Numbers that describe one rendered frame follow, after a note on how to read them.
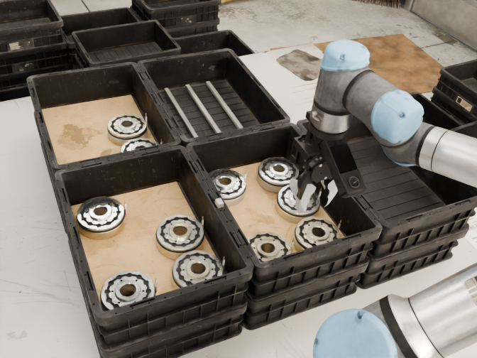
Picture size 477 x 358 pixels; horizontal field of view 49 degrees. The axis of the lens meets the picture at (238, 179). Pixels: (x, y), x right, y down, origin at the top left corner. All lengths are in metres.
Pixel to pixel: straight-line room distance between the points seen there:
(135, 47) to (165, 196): 1.39
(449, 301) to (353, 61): 0.39
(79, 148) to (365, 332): 0.93
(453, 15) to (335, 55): 3.55
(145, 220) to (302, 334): 0.43
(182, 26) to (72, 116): 1.36
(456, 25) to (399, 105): 3.58
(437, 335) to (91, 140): 1.00
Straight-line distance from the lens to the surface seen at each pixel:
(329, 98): 0.90
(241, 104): 1.57
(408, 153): 0.94
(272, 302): 1.11
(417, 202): 1.38
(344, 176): 0.95
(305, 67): 2.06
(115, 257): 1.13
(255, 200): 1.26
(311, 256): 1.04
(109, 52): 2.52
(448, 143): 0.92
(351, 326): 0.71
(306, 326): 1.21
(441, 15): 4.47
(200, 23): 2.81
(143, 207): 1.23
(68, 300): 1.24
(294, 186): 1.06
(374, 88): 0.85
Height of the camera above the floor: 1.70
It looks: 42 degrees down
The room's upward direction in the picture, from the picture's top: 7 degrees clockwise
